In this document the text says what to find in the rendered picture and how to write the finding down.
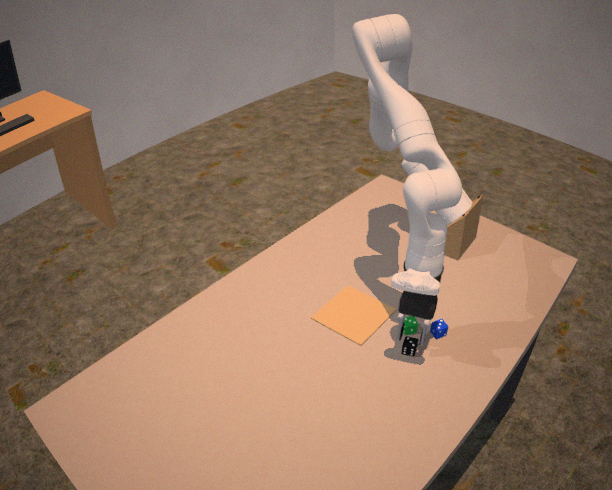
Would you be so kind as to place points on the blue die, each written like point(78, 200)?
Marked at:
point(439, 328)

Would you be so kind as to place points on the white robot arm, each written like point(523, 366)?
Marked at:
point(387, 38)

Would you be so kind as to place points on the green die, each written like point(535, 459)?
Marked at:
point(411, 325)

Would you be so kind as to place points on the orange flat square mat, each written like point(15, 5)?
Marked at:
point(354, 315)

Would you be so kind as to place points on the black die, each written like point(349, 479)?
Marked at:
point(409, 346)

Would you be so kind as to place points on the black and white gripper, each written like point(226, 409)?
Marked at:
point(422, 277)

